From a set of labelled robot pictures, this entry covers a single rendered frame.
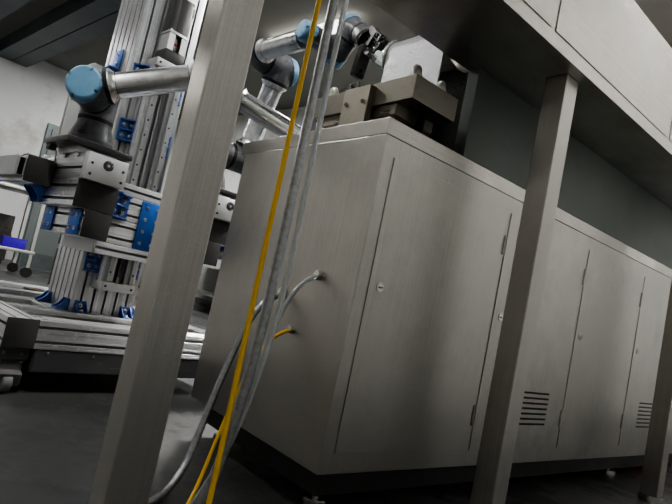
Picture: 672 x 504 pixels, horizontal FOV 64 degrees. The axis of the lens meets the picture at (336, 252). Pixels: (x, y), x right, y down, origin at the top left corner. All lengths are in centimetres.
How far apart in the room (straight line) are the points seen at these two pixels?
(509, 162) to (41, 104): 828
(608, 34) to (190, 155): 120
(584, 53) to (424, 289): 70
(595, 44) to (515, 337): 76
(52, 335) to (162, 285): 118
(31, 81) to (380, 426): 849
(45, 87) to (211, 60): 861
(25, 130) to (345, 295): 825
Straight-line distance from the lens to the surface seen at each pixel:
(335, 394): 121
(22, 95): 927
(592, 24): 159
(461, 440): 158
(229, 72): 82
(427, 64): 165
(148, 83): 195
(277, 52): 219
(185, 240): 77
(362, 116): 140
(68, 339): 193
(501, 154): 159
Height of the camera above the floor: 47
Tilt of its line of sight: 5 degrees up
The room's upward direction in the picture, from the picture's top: 12 degrees clockwise
